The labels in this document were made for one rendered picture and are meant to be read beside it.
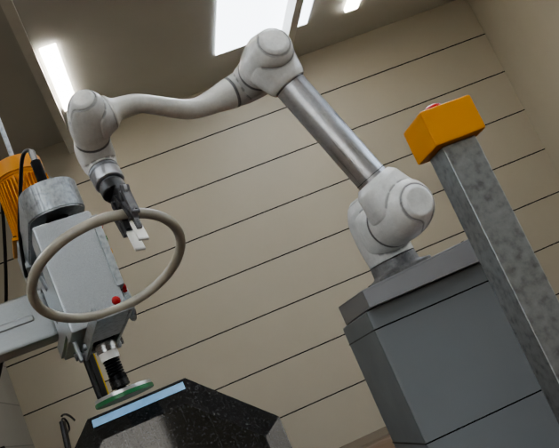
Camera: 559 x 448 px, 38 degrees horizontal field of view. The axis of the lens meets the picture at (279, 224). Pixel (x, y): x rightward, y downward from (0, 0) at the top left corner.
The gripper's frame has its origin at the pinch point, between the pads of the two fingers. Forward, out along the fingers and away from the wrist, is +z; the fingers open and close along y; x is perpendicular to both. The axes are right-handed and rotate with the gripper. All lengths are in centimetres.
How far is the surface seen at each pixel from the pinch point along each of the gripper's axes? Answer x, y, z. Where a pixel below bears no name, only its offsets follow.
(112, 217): 4.6, -0.5, -7.4
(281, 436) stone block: -54, 71, 38
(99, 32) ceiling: -183, 217, -405
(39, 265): 22.8, 15.0, -7.3
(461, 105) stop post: -34, -80, 45
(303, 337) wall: -374, 446, -205
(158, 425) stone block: -17, 74, 20
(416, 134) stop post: -28, -71, 44
